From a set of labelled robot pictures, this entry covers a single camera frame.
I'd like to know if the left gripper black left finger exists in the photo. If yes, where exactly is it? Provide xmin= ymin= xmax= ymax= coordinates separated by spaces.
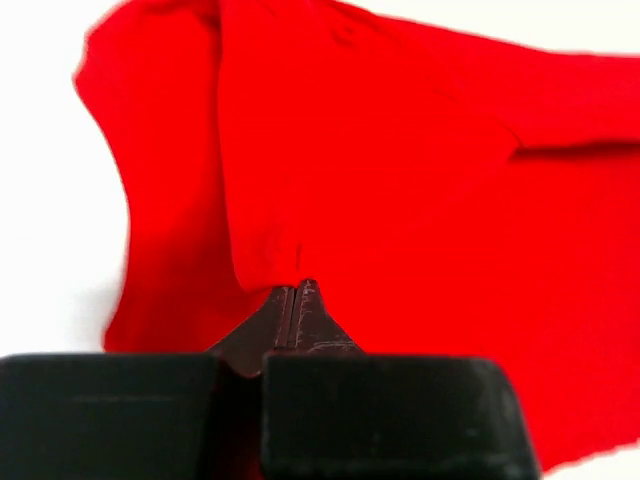
xmin=1 ymin=288 xmax=294 ymax=479

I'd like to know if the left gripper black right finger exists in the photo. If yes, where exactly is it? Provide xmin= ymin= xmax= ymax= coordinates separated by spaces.
xmin=260 ymin=280 xmax=541 ymax=479

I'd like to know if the red t-shirt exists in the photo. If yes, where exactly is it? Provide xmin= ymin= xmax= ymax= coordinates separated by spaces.
xmin=75 ymin=1 xmax=639 ymax=469

